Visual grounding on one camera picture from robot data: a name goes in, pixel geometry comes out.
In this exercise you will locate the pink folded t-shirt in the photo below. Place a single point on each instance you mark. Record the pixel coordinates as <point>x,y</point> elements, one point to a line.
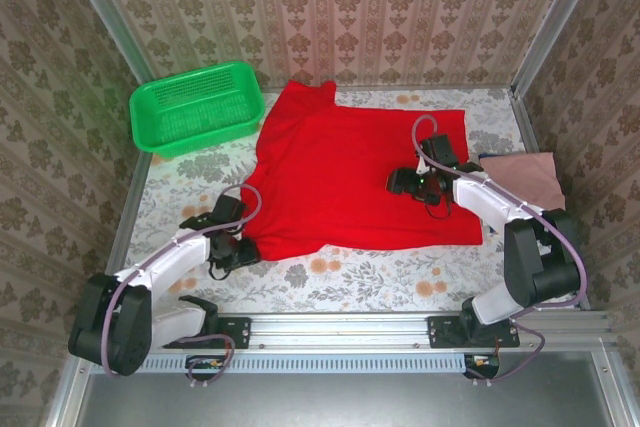
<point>525,177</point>

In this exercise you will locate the red t-shirt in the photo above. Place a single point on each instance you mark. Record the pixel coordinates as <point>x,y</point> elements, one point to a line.
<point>325,172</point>

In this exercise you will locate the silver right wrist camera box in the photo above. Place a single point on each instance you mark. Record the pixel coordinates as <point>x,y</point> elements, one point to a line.
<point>422,164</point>

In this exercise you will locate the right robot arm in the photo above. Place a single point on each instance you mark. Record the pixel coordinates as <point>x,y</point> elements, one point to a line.
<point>490,202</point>

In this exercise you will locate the aluminium frame post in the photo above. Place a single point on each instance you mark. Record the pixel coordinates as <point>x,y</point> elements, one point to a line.
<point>105,12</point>
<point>555,17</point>

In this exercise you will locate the green plastic basket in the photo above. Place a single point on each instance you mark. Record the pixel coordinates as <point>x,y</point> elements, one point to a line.
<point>150,137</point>

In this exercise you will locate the grey metal sheet panel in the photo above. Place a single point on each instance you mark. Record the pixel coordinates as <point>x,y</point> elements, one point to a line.
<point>350,402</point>

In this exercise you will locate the aluminium table side rail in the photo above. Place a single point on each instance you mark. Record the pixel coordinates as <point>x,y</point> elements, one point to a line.
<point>132,197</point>
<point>530,122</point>

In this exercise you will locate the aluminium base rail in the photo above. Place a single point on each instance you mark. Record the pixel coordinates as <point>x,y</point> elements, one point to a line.
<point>340,329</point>

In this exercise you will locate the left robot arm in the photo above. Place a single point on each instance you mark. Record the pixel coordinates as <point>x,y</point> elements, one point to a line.
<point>170,257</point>

